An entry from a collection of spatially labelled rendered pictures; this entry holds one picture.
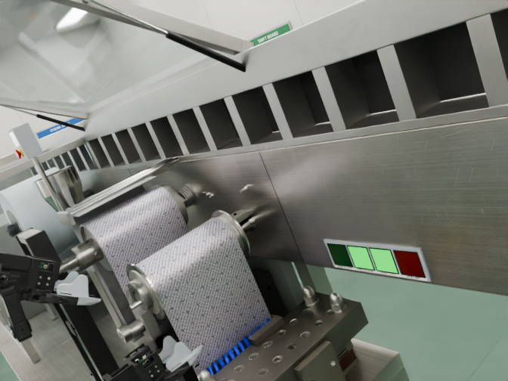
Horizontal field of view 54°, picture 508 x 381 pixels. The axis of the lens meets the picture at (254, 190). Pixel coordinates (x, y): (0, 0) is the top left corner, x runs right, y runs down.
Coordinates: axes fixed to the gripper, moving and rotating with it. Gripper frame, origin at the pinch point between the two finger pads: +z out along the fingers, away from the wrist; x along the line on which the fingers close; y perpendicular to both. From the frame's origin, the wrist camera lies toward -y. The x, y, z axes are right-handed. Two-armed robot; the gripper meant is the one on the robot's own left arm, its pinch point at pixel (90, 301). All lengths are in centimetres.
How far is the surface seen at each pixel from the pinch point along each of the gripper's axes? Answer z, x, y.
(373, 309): 204, 100, 1
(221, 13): 162, 294, 239
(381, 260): 42, -39, 19
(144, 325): 15.0, 4.0, -4.5
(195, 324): 23.6, -4.2, -2.0
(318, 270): 71, 9, 16
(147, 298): 11.8, -1.6, 2.1
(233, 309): 33.1, -4.2, 2.4
